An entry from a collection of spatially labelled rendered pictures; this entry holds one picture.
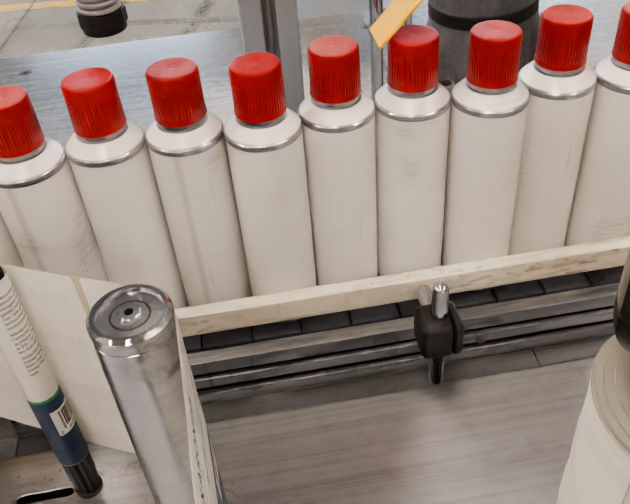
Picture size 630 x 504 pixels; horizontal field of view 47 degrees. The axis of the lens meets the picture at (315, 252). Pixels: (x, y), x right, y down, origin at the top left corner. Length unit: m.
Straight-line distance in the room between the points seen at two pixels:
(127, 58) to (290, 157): 0.67
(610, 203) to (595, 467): 0.31
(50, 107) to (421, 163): 0.64
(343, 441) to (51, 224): 0.24
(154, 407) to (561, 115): 0.33
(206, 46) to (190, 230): 0.63
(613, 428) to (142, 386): 0.19
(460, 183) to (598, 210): 0.12
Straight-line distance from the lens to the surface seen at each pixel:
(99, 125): 0.48
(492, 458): 0.49
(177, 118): 0.47
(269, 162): 0.47
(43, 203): 0.50
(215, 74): 1.04
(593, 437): 0.30
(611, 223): 0.60
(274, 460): 0.49
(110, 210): 0.50
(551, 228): 0.59
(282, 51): 0.61
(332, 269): 0.55
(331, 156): 0.49
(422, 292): 0.54
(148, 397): 0.34
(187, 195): 0.49
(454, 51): 0.81
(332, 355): 0.57
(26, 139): 0.48
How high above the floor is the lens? 1.29
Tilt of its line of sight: 41 degrees down
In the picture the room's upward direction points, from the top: 5 degrees counter-clockwise
